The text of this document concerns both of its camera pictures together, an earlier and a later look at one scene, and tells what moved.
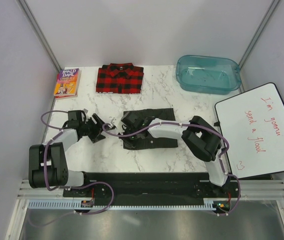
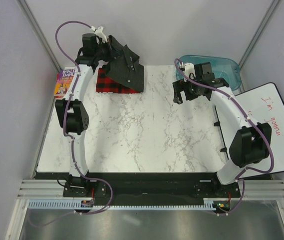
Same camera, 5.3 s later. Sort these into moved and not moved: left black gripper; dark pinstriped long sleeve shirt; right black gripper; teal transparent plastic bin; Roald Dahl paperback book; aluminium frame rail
Moved: dark pinstriped long sleeve shirt; right black gripper; left black gripper
Not moved: Roald Dahl paperback book; aluminium frame rail; teal transparent plastic bin
